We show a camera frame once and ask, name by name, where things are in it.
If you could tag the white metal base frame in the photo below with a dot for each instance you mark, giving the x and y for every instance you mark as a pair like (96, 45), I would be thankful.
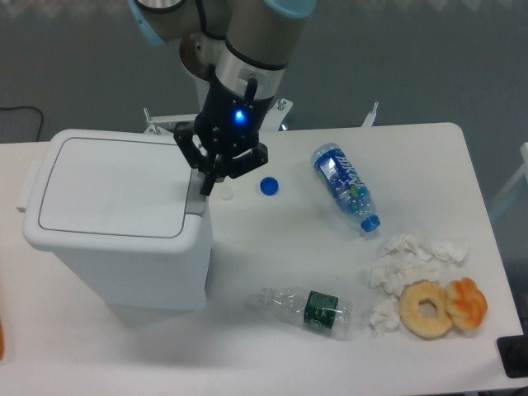
(275, 119)

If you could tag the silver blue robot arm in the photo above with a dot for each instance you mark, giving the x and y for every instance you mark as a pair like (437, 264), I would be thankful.
(241, 49)

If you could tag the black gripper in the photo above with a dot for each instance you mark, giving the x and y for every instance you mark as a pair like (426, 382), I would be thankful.
(227, 126)

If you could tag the large crumpled white tissue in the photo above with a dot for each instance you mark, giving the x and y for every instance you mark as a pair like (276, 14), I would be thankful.
(407, 259)

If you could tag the white bottle cap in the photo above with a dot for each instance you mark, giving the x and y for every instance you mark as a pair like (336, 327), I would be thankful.
(225, 193)

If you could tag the blue bottle cap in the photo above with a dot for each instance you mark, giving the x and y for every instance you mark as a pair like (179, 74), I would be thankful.
(269, 186)

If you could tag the black device at edge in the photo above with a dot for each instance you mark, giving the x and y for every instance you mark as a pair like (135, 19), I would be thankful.
(513, 353)

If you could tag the plain ring doughnut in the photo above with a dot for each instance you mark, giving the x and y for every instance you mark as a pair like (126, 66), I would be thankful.
(422, 309)

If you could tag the clear green labelled bottle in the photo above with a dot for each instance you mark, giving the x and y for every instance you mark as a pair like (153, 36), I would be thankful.
(309, 309)

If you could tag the white plastic trash can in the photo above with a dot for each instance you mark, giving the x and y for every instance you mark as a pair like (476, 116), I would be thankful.
(124, 212)

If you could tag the orange object at edge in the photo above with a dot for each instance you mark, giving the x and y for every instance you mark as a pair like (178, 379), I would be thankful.
(2, 341)

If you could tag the small crumpled white tissue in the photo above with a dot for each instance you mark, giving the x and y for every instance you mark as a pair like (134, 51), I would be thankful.
(384, 317)

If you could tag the orange twisted bread roll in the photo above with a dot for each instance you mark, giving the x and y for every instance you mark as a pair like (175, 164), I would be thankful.
(465, 303)

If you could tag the blue labelled water bottle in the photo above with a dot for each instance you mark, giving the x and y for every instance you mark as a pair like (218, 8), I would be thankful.
(342, 180)

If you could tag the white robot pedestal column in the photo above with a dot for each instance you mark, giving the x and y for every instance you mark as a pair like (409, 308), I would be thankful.
(206, 58)

